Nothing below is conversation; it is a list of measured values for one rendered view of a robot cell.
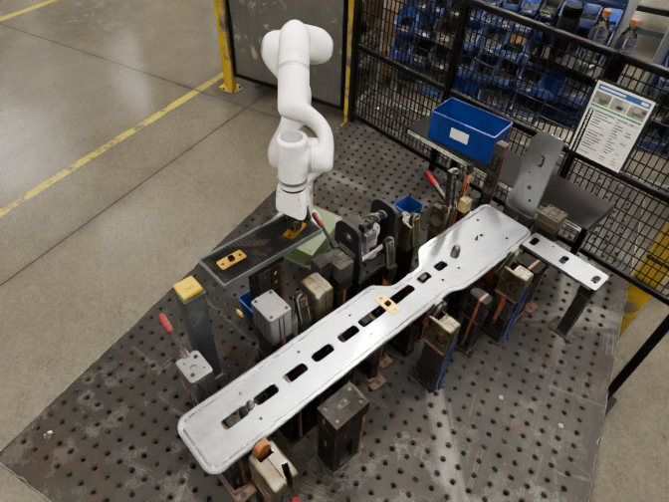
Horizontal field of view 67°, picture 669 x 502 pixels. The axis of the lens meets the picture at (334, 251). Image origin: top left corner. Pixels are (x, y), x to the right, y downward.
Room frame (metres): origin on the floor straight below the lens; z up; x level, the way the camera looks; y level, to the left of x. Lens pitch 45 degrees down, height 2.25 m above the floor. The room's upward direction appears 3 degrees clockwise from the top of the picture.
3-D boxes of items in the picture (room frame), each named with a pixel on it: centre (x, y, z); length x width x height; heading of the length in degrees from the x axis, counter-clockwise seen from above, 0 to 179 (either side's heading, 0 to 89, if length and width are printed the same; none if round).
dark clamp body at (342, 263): (1.12, -0.02, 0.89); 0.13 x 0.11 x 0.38; 44
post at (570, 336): (1.16, -0.89, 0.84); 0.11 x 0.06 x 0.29; 44
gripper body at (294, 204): (1.16, 0.13, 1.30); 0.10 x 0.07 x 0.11; 62
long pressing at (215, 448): (0.99, -0.17, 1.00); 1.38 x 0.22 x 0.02; 134
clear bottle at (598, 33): (1.85, -0.91, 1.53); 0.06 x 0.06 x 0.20
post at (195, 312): (0.91, 0.41, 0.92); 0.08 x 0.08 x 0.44; 44
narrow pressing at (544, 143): (1.50, -0.71, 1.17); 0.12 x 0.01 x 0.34; 44
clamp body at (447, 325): (0.92, -0.34, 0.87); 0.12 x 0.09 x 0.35; 44
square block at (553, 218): (1.42, -0.80, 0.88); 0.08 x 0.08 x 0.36; 44
